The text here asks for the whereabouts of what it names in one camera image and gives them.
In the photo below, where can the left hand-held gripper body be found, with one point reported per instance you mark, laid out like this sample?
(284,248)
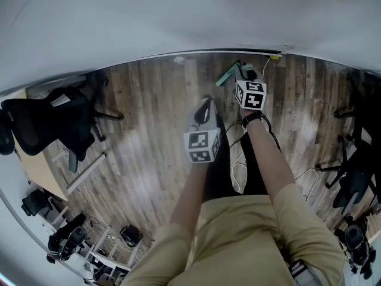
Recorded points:
(201,144)

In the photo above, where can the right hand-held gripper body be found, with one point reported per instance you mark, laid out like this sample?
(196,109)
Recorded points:
(251,95)

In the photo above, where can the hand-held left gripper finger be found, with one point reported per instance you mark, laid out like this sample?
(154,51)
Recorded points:
(214,118)
(193,119)

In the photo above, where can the person's left forearm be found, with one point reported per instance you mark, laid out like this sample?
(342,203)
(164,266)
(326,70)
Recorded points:
(190,195)

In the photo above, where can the person's right forearm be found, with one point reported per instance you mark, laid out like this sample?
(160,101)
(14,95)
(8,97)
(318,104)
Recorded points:
(268,159)

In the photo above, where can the black wrist watch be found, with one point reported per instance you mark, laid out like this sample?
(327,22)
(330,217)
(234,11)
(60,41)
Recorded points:
(251,120)

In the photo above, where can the person's right leg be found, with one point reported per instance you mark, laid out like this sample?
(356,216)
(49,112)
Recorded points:
(253,171)

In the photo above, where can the person's khaki shirt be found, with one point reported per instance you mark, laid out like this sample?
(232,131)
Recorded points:
(238,243)

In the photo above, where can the black bag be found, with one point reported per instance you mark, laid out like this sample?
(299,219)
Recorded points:
(131,235)

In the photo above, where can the white metal desk leg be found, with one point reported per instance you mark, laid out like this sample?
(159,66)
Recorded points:
(86,173)

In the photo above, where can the yellow wall plug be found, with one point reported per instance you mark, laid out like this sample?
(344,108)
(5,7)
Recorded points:
(275,57)

